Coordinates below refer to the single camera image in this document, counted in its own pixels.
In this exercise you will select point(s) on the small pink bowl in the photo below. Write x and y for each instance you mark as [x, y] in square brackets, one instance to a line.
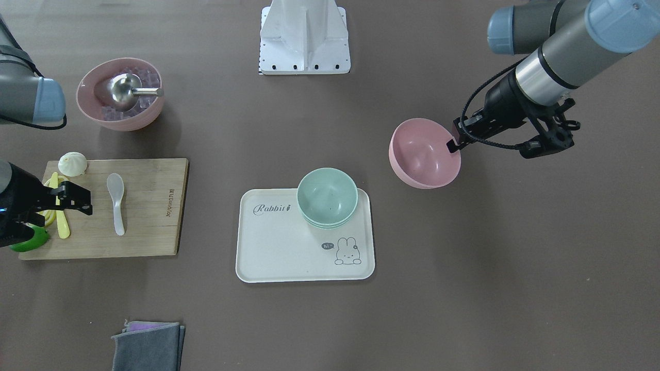
[419, 155]

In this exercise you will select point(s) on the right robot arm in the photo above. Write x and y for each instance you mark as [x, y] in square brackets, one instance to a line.
[32, 100]

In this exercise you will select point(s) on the large pink bowl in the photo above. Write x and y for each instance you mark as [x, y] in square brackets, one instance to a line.
[91, 107]

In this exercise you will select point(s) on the yellow plastic knife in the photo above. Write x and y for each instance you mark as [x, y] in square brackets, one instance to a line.
[61, 221]

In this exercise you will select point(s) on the white rabbit tray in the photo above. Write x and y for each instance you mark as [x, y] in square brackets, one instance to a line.
[276, 244]

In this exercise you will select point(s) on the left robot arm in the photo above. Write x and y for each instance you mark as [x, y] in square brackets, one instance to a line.
[567, 43]

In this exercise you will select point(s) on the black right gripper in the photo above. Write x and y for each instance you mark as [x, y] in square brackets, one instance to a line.
[20, 194]

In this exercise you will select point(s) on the white ceramic spoon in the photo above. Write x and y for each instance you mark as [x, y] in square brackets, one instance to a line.
[116, 189]

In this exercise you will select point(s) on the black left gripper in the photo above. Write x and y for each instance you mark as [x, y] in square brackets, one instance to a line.
[502, 101]

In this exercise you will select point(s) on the grey folded cloth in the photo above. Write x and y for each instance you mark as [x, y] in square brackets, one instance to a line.
[146, 345]

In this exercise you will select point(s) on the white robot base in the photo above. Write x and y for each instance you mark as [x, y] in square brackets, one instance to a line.
[304, 38]

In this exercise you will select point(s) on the metal scoop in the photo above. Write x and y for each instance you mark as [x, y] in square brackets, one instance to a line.
[123, 91]

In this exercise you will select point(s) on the top green bowl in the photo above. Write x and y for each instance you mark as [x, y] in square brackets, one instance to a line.
[327, 197]

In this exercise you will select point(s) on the green lime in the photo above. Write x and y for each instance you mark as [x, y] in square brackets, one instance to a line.
[40, 236]

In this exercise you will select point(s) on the bamboo cutting board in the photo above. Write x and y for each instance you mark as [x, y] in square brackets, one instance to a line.
[152, 207]

